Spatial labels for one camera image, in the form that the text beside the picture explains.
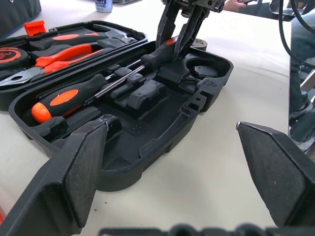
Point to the black round cylinder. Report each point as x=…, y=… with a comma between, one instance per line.
x=200, y=44

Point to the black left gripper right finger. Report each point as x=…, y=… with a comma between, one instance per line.
x=280, y=177

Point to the black orange screwdriver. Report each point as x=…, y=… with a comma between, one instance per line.
x=64, y=98
x=155, y=56

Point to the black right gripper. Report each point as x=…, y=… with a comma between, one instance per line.
x=201, y=3

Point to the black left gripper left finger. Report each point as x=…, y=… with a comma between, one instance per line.
x=56, y=186

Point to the black plastic tool case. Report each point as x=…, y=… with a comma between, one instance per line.
x=137, y=152

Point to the black orange tape measure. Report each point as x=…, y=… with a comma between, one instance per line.
x=12, y=57

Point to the white blue drink can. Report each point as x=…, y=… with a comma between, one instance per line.
x=103, y=5

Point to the black fabric bag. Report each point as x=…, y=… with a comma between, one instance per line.
x=17, y=14

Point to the person in blue jeans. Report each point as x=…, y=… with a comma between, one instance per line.
x=302, y=37

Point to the orange case latch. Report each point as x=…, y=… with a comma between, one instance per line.
x=35, y=28

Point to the black chair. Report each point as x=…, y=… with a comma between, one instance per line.
x=273, y=7

